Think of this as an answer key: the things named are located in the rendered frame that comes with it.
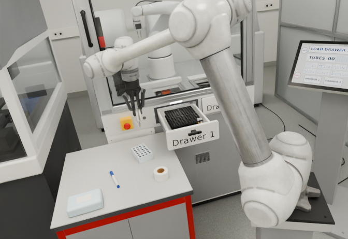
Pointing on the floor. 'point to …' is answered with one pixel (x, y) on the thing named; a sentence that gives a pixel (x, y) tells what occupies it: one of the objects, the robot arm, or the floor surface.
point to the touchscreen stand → (332, 158)
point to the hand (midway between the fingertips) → (138, 114)
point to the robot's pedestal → (290, 230)
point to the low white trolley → (126, 194)
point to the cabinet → (204, 163)
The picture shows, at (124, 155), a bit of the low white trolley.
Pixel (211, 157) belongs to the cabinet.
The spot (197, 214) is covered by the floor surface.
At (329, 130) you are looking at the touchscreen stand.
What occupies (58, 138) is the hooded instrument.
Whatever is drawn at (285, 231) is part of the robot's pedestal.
